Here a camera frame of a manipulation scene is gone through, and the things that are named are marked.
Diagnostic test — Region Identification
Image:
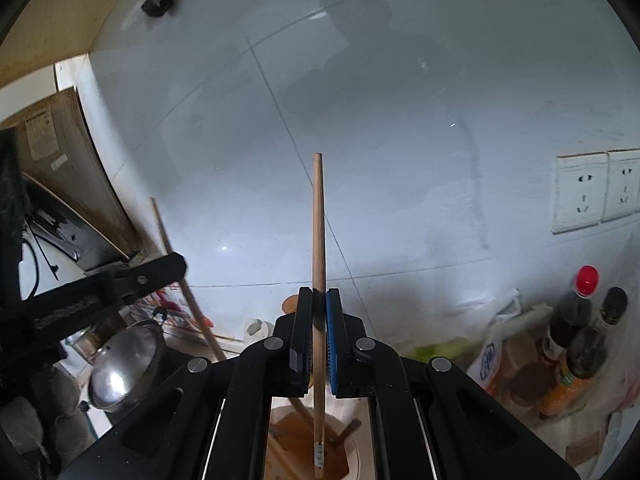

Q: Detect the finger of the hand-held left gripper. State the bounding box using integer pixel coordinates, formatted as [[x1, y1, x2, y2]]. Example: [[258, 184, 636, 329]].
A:
[[22, 252, 189, 333]]

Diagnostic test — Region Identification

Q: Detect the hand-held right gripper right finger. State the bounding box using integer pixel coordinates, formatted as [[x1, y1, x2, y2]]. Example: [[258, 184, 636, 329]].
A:
[[325, 287, 581, 480]]

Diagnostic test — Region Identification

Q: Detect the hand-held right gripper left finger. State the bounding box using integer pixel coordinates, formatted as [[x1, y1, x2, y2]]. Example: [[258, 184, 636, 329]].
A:
[[60, 286, 315, 480]]

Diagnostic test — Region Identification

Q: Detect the light wooden chopstick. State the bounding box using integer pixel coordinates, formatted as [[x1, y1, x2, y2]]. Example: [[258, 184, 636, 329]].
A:
[[150, 198, 227, 363]]

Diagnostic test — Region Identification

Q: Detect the dark wooden chopstick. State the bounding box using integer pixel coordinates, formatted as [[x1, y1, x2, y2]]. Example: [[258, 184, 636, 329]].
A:
[[327, 419, 363, 449], [285, 397, 314, 419]]

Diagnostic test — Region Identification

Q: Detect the beige round utensil holder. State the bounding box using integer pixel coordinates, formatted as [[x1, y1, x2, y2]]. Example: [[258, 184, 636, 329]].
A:
[[262, 377, 378, 480]]

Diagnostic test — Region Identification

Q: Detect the light chopstick with pale band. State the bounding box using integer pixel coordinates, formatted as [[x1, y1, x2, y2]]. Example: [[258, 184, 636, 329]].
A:
[[311, 152, 327, 480]]

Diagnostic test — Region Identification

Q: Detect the steel steamer pot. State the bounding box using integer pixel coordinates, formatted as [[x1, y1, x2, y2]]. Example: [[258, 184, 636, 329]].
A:
[[62, 327, 99, 367]]

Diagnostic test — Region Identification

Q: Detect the black range hood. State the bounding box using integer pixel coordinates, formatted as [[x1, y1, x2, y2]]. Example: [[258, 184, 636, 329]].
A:
[[21, 172, 140, 282]]

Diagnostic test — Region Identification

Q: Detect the steel wok with lid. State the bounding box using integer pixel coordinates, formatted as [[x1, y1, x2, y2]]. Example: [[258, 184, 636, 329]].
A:
[[88, 310, 169, 414]]

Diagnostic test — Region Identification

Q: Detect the green vegetable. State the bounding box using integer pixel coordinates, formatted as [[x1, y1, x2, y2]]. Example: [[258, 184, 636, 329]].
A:
[[407, 305, 554, 362]]

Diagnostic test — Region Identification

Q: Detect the plastic packet with white label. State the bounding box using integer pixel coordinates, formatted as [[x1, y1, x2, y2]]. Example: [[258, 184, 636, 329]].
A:
[[465, 287, 524, 396]]

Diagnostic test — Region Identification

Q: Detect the orange seasoning jar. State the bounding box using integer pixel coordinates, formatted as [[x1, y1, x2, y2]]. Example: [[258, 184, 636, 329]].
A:
[[501, 332, 540, 376]]

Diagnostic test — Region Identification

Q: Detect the jar with brown lid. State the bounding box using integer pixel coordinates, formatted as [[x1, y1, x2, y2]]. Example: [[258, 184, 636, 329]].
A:
[[509, 362, 551, 409]]

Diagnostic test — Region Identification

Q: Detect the cat printed striped cloth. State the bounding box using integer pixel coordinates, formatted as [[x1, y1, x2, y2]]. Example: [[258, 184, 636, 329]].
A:
[[520, 407, 628, 480]]

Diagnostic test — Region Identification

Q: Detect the red cap sauce bottle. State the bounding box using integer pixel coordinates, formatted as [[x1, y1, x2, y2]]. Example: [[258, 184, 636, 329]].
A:
[[542, 265, 600, 362]]

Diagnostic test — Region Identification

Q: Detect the black cap sauce bottle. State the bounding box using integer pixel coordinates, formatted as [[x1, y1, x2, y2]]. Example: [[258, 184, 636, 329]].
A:
[[538, 287, 629, 419]]

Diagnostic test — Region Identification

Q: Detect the small brown box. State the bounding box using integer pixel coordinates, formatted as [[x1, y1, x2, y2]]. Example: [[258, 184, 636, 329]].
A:
[[562, 429, 603, 463]]

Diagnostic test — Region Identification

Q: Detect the clear plastic bag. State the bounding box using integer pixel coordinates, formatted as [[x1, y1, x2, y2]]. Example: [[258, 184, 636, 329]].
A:
[[590, 355, 640, 461]]

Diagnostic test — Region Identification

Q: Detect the white wall socket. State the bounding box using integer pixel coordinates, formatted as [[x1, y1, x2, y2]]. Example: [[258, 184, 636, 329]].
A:
[[552, 152, 609, 234], [602, 148, 640, 224]]

